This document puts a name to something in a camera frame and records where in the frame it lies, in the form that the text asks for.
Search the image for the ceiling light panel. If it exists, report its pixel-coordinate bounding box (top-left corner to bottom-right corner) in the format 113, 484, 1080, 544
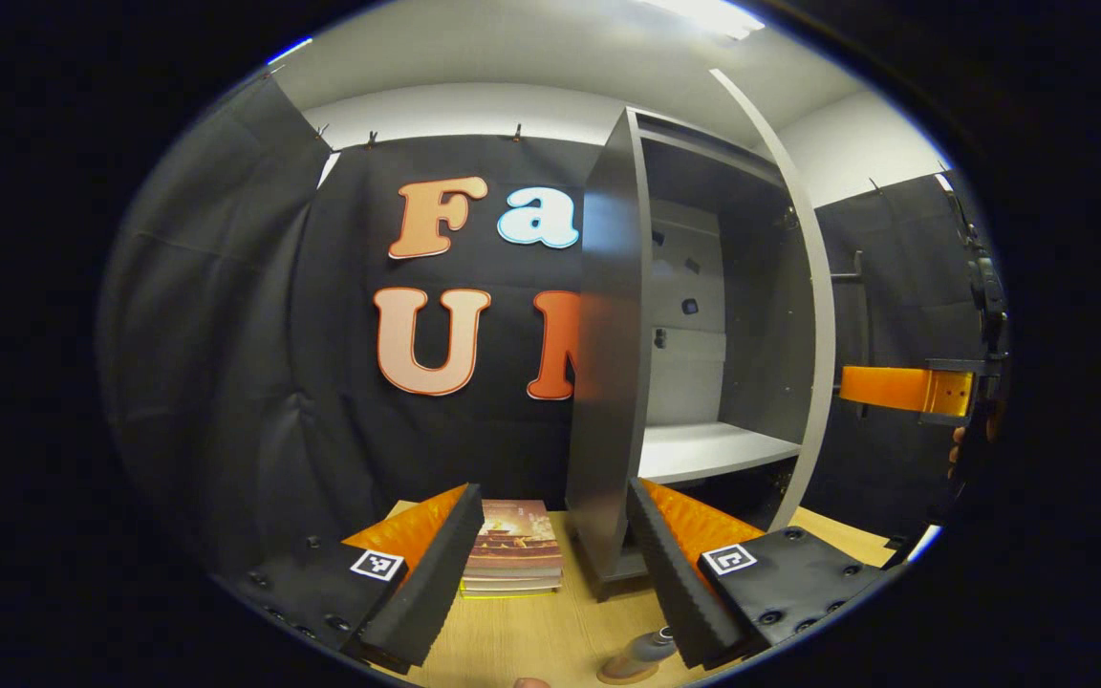
641, 0, 766, 41

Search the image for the grey cabinet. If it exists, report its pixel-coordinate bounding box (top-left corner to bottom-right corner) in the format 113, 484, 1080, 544
565, 105, 838, 603

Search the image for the silver bottle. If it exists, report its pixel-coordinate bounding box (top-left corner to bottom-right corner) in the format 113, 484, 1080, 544
598, 626, 678, 685

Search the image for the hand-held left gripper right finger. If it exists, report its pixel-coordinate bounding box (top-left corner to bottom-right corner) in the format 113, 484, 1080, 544
627, 478, 896, 672

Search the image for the white cabinet door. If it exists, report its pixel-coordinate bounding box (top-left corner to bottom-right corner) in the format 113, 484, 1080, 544
708, 67, 838, 533

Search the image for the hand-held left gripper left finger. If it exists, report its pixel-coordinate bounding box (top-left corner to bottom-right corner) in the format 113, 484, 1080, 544
216, 483, 486, 675

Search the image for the black cabinet door handle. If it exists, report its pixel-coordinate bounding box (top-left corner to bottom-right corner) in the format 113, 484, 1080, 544
831, 250, 869, 419

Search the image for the white cabinet shelf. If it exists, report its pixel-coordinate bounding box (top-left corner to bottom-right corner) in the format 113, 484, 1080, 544
638, 420, 803, 485

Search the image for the black backdrop cloth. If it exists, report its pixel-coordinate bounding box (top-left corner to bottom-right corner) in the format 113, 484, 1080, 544
97, 72, 1005, 574

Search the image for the stack of books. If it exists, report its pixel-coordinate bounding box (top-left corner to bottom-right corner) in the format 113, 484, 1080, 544
461, 499, 564, 599

